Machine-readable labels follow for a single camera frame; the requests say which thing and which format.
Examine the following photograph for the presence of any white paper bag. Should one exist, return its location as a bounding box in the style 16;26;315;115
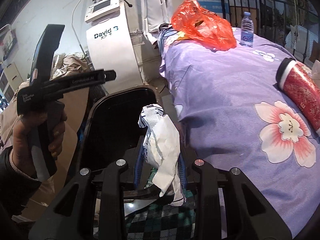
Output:
138;104;185;206

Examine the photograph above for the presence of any red patterned paper cup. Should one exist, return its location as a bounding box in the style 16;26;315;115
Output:
276;58;319;133

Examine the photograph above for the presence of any person's left forearm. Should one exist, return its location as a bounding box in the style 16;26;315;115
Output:
1;146;41;218

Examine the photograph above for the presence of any black trash bin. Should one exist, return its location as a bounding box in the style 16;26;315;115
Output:
64;84;166;205

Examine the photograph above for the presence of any person's left hand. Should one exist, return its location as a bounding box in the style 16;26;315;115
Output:
14;101;66;182

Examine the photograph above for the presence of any purple floral bed sheet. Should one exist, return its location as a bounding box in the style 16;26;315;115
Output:
158;28;319;239

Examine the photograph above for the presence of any white David B machine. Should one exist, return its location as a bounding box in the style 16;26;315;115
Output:
85;0;143;94

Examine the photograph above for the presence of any orange plastic bag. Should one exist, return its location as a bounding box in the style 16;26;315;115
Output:
171;0;236;51

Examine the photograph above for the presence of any clear water bottle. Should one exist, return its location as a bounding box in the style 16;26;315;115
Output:
240;11;254;47

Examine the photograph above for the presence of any black iron bed frame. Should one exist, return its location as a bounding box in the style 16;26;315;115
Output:
221;0;319;63

